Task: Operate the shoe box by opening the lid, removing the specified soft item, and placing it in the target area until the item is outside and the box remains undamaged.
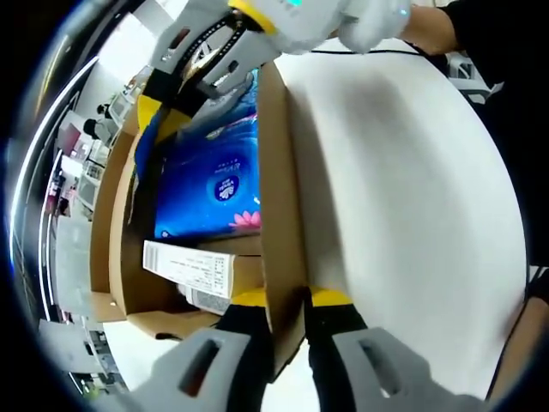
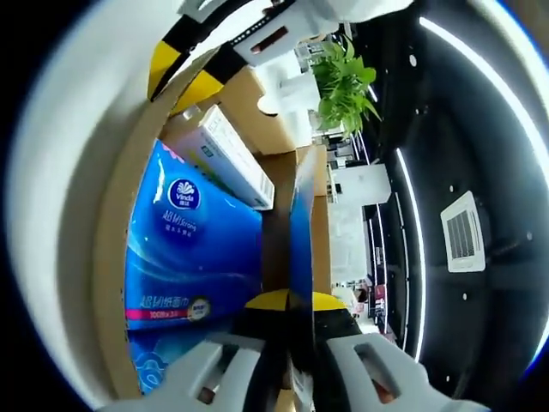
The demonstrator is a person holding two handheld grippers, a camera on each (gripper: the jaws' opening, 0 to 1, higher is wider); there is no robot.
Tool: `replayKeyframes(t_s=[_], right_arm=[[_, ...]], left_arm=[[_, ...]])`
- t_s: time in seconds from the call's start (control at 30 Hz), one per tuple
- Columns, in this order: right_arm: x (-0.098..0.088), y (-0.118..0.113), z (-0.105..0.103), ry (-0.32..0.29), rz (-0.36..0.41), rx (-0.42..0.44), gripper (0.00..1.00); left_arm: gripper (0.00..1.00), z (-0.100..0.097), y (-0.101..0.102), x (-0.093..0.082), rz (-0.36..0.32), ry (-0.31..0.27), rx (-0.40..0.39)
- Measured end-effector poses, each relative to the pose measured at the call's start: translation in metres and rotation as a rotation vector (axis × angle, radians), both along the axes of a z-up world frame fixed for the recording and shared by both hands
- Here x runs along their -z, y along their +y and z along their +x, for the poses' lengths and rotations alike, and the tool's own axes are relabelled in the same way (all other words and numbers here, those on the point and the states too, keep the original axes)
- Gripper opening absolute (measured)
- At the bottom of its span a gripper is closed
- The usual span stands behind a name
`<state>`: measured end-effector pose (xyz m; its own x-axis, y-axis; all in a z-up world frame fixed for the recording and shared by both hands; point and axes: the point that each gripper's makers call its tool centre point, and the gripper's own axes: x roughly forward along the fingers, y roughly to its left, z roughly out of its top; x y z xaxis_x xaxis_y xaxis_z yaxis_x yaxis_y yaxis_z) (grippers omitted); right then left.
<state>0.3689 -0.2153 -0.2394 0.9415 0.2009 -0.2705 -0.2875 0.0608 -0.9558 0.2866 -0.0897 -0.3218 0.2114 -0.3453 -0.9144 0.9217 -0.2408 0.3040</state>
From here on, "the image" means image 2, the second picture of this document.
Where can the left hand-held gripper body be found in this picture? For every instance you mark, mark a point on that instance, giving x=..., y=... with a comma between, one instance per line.
x=364, y=8

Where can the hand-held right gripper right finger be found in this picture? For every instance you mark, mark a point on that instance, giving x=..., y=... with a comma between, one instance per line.
x=343, y=386

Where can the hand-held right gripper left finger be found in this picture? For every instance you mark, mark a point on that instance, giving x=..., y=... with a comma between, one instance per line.
x=171, y=386

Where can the brown cardboard shoe box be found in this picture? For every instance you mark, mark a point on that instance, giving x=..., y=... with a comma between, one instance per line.
x=244, y=129

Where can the white printed carton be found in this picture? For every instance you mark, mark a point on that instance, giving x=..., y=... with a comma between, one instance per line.
x=231, y=163

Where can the blue soft tissue pack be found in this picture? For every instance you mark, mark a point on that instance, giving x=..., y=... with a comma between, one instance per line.
x=193, y=257

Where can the potted green plant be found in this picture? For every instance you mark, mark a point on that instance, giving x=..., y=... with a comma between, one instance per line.
x=343, y=81

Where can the thin curved ceiling light strip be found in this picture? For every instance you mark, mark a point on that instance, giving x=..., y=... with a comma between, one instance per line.
x=419, y=257

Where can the broad ceiling light strip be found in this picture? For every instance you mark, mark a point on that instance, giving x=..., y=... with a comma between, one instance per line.
x=506, y=95

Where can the ceiling air conditioner vent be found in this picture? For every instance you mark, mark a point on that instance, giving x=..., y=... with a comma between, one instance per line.
x=463, y=232

